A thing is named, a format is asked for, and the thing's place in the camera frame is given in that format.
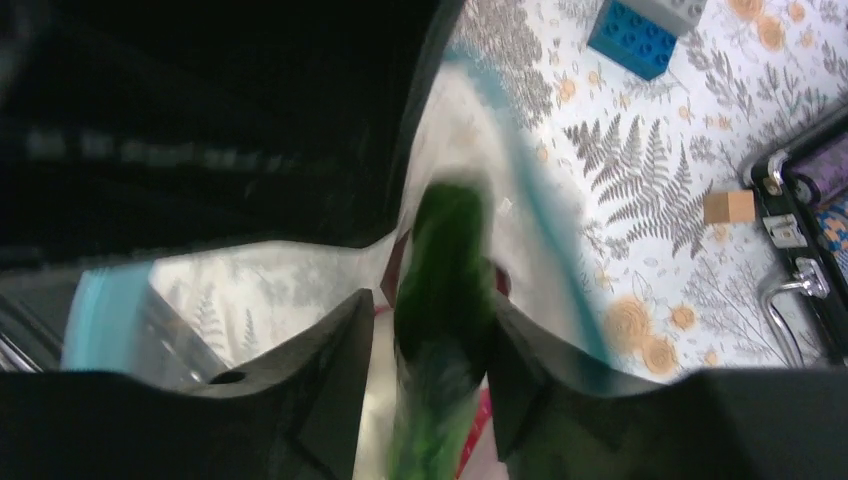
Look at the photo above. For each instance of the black poker chip case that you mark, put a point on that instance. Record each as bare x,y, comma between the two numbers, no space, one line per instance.
800,190

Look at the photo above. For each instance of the small wooden cube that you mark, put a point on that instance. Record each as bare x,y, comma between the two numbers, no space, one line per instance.
729,207

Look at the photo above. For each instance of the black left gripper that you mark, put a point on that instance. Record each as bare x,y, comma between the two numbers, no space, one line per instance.
143,129

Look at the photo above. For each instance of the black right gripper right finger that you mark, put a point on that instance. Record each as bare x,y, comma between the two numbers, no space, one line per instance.
559,413

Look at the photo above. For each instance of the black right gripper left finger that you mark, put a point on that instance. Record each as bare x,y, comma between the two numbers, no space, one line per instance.
292,413

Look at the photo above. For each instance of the blue building brick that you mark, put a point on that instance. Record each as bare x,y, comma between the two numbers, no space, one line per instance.
632,41

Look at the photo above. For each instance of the grey building brick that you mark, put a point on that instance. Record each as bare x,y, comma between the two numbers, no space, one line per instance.
678,17

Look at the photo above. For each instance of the clear zip top bag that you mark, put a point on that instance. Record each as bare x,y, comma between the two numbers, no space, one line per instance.
469,137

